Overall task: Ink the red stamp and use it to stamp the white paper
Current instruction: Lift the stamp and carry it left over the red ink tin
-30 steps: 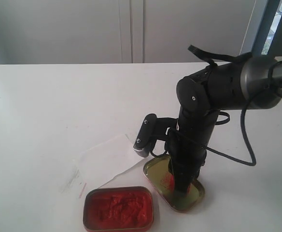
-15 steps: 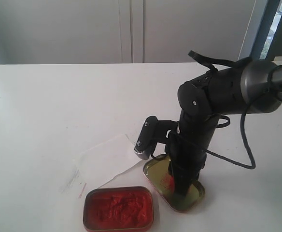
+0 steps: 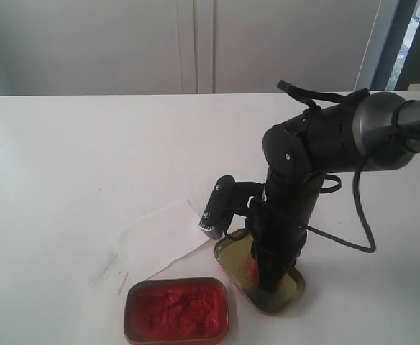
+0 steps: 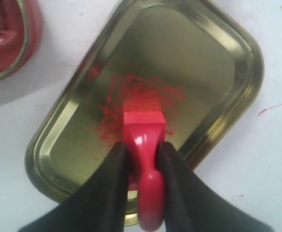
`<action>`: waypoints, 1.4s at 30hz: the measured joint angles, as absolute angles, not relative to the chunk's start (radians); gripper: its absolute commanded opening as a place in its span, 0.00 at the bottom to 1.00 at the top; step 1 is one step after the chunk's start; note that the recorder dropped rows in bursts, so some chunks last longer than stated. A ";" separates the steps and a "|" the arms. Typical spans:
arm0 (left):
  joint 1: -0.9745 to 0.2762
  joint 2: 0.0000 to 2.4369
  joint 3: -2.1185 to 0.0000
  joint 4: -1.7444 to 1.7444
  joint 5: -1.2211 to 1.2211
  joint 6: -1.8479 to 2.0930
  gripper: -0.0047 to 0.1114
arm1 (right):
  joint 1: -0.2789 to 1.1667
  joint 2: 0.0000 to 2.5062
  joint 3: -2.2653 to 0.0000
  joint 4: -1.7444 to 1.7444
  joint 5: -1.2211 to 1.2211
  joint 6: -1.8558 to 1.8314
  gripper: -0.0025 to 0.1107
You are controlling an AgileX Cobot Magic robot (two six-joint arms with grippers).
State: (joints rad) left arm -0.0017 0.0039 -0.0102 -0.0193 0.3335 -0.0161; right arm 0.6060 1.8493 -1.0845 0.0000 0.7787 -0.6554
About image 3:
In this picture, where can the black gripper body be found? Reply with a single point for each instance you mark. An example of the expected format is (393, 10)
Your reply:
(280, 217)

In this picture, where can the red ink pad tin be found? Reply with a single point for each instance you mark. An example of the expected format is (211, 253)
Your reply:
(177, 311)

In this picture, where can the red plastic stamp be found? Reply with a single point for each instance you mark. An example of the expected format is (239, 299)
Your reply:
(254, 277)

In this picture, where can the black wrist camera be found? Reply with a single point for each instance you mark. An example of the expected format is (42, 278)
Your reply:
(228, 198)

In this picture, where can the white cabinet doors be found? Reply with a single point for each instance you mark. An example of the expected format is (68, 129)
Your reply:
(171, 47)

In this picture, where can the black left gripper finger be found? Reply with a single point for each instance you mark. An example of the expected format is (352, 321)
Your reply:
(271, 270)

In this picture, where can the dark window frame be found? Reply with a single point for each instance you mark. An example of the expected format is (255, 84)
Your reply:
(398, 66)

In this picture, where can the gold metal tin lid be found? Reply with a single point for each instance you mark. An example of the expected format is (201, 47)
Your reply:
(235, 259)

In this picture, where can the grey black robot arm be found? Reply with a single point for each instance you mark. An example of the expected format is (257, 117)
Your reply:
(358, 132)

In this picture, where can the white paper sheet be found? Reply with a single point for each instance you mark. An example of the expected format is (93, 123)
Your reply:
(149, 244)

